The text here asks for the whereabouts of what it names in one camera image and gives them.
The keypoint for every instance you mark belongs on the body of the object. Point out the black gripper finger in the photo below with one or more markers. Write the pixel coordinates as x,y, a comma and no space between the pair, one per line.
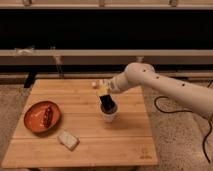
107,104

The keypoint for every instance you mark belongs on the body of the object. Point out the white and yellow gripper body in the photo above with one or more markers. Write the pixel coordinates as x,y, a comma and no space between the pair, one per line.
101,88

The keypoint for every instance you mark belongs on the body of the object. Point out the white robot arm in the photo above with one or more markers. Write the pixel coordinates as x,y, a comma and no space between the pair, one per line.
197,98

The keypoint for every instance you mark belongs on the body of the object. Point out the white ceramic cup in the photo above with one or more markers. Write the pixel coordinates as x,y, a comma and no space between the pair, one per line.
108,115

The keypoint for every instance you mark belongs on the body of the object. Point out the brown food piece on plate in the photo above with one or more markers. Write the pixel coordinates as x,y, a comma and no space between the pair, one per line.
47,119

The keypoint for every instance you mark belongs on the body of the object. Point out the orange round plate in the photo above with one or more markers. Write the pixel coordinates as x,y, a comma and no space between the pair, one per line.
33,118

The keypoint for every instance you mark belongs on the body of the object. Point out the grey horizontal rail beam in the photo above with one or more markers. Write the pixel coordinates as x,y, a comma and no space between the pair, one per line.
103,57

